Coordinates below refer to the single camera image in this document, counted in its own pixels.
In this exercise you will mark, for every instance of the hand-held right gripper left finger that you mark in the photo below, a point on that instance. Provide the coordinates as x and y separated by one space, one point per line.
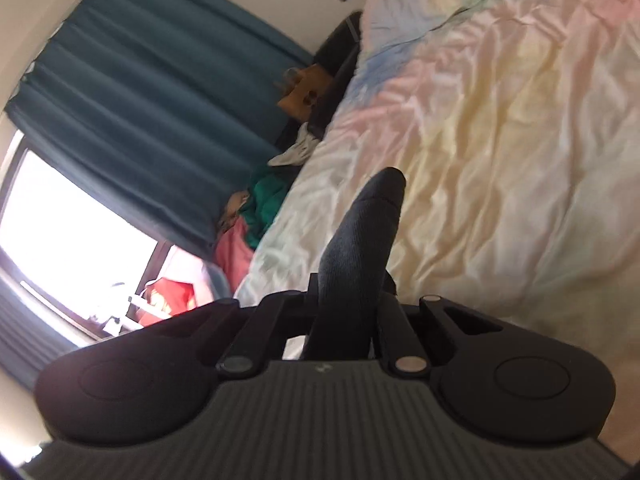
282 312

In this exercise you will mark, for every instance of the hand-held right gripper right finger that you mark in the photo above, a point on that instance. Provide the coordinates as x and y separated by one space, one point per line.
395 317

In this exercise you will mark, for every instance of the dark sock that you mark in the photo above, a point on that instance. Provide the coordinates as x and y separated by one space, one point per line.
361 255

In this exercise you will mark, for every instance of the pink garment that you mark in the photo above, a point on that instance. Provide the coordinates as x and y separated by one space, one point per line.
232 255

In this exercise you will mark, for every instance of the red bag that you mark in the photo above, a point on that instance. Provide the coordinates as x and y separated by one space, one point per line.
167 300

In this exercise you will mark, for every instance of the green garment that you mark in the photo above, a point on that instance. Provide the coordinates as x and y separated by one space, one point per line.
267 195

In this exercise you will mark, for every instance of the white cloth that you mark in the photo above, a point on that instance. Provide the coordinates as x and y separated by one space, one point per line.
295 152

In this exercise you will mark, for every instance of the pastel tie-dye blanket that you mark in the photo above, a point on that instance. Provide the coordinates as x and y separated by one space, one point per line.
490 160

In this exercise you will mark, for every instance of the wooden box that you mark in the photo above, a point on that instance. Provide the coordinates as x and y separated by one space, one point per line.
306 92

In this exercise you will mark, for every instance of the window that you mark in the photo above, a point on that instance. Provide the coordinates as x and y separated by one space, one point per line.
60 240

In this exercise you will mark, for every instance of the teal curtain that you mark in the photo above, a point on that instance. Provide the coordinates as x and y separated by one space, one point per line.
150 95

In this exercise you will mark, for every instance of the grey-blue curtain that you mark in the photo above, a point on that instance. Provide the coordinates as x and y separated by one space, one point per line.
27 330

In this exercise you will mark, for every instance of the black chair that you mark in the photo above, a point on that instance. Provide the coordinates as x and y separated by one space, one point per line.
334 52

